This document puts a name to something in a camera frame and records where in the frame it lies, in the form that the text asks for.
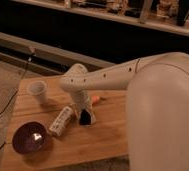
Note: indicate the white paper cup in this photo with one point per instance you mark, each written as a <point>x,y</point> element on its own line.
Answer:
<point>38,90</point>

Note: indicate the cluttered background shelf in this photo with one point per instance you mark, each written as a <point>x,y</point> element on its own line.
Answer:
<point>153,14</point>

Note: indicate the dark purple bowl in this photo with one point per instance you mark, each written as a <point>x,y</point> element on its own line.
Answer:
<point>30,138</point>

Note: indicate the white plastic bottle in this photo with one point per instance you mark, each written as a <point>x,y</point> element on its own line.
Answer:
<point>59,124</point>

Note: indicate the wooden board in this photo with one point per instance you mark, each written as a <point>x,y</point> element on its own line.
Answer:
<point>104,139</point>

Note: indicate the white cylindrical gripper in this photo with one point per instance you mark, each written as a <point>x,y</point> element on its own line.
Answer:
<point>83,106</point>

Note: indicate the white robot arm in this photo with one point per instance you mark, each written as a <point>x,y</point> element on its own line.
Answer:
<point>157,106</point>

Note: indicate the orange carrot toy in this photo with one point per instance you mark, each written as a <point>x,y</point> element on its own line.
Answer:
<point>96,99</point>

